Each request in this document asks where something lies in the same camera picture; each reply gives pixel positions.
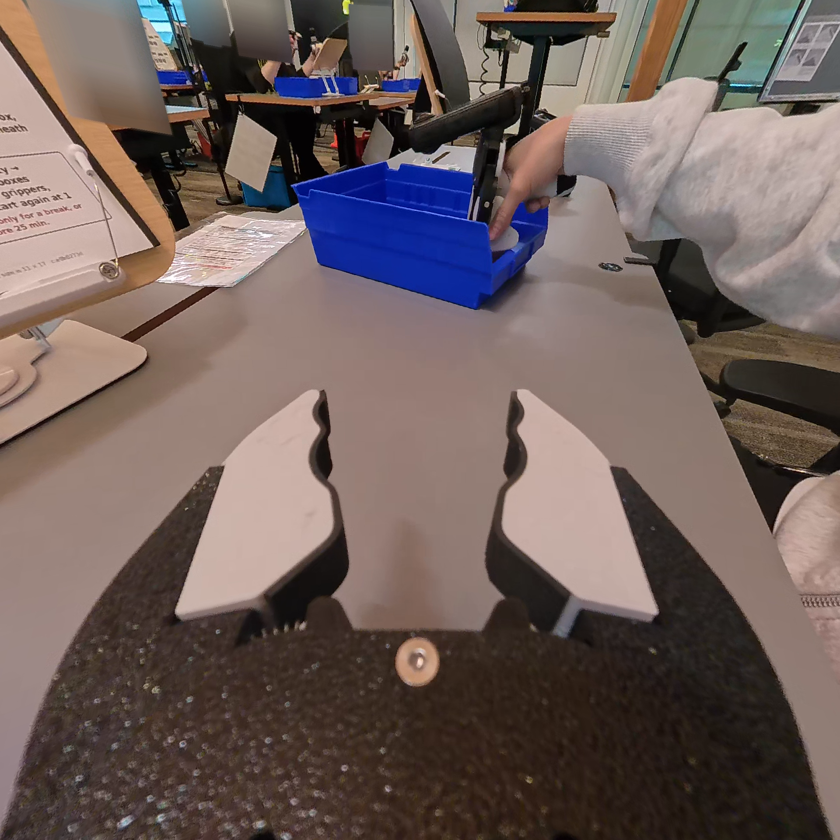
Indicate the wooden pillar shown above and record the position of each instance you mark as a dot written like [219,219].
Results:
[656,46]

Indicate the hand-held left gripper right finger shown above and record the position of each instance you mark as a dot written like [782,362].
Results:
[577,525]

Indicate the instruction sheet on wooden stand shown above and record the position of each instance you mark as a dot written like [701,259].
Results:
[79,374]

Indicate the person's right forearm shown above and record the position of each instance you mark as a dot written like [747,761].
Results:
[709,197]

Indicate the printed instruction sheet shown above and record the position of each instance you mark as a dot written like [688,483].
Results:
[39,184]

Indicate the person's right hand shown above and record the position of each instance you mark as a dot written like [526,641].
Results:
[538,164]

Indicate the blue storage crate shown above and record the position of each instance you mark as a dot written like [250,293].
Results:
[262,190]

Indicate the wooden edged office desk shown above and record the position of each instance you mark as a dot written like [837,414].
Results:
[295,100]

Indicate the computer monitor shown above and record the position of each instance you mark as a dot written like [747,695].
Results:
[807,46]

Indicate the wooden top standing desk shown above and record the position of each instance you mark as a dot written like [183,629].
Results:
[544,19]

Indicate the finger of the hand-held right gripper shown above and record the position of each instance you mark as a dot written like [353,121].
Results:
[508,241]

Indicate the black office chair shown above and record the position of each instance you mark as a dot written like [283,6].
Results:
[715,308]
[774,387]

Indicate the grey hanging card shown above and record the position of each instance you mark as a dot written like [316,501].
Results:
[250,151]

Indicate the person's grey jacket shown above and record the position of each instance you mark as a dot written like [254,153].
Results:
[814,544]

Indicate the blue plastic bin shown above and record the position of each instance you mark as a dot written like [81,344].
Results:
[315,86]
[394,249]
[400,85]

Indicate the laminated paper sheet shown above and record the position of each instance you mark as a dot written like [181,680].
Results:
[229,249]

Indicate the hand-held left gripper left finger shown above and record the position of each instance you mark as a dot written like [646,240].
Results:
[262,525]

